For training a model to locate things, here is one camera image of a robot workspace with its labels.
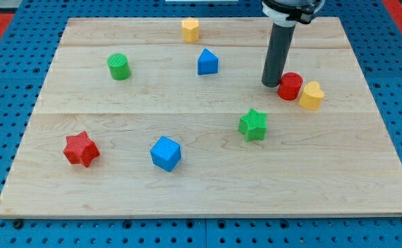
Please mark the green star block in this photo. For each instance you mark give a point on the green star block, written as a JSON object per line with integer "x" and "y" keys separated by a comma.
{"x": 253, "y": 125}

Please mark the yellow hexagon block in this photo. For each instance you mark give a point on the yellow hexagon block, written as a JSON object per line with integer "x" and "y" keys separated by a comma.
{"x": 190, "y": 30}

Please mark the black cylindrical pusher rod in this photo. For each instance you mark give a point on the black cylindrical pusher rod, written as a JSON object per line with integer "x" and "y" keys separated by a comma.
{"x": 277, "y": 52}

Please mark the wooden board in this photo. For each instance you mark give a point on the wooden board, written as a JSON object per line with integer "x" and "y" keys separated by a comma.
{"x": 337, "y": 161}

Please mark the blue cube block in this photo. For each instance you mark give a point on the blue cube block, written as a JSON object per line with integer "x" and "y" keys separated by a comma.
{"x": 166, "y": 153}

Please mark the yellow heart block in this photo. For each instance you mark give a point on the yellow heart block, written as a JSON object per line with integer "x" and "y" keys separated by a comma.
{"x": 312, "y": 96}

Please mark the red cylinder block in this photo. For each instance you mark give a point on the red cylinder block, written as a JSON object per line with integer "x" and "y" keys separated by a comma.
{"x": 290, "y": 85}

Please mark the red star block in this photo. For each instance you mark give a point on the red star block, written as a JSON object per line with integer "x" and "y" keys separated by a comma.
{"x": 80, "y": 149}

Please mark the green cylinder block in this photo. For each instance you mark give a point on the green cylinder block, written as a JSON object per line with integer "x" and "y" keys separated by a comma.
{"x": 118, "y": 65}

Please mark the blue triangle block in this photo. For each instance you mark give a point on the blue triangle block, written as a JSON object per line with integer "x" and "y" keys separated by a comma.
{"x": 207, "y": 63}

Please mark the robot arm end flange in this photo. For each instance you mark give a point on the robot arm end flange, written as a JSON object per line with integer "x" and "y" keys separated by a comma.
{"x": 287, "y": 13}

